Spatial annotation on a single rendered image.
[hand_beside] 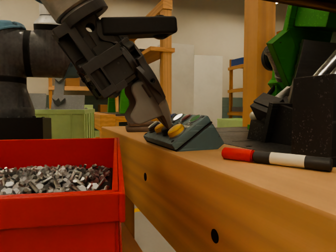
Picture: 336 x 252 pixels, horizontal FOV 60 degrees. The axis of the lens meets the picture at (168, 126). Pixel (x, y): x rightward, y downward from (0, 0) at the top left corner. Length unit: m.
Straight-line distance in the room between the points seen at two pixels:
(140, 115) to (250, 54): 0.90
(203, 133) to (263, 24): 0.87
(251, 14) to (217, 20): 7.76
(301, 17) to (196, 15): 8.21
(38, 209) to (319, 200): 0.19
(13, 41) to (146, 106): 0.44
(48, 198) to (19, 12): 7.68
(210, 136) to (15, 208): 0.35
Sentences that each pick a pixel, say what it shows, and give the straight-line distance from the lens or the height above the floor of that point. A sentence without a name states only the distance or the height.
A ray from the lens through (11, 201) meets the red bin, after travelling 0.19.
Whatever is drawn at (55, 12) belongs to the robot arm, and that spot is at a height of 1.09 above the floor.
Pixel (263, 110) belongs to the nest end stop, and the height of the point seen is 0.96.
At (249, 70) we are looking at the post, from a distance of 1.27.
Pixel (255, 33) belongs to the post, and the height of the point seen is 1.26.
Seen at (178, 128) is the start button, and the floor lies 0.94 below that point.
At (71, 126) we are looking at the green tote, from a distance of 1.17.
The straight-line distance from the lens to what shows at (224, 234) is 0.34.
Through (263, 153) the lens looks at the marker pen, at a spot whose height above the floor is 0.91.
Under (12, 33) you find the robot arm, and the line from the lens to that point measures 0.81.
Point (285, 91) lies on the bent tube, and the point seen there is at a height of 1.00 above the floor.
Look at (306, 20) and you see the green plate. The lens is 0.58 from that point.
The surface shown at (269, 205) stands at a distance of 0.27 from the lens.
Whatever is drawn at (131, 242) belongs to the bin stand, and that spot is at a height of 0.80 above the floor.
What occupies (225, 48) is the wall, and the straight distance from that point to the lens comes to 9.02.
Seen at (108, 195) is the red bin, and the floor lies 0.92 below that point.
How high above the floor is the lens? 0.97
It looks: 4 degrees down
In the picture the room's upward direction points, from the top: straight up
